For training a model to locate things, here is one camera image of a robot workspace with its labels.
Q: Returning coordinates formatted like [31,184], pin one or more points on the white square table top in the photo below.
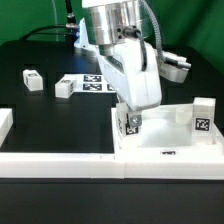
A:
[167,130]

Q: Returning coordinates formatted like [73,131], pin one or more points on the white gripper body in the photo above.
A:
[139,89]

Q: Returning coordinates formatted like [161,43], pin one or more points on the white fiducial marker sheet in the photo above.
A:
[89,83]

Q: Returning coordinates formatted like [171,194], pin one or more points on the white U-shaped obstacle fence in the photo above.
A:
[91,165]

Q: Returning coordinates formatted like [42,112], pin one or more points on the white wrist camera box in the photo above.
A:
[175,69]

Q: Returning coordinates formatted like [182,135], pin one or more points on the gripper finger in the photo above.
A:
[135,119]

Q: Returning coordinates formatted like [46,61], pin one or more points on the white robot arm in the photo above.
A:
[115,31]

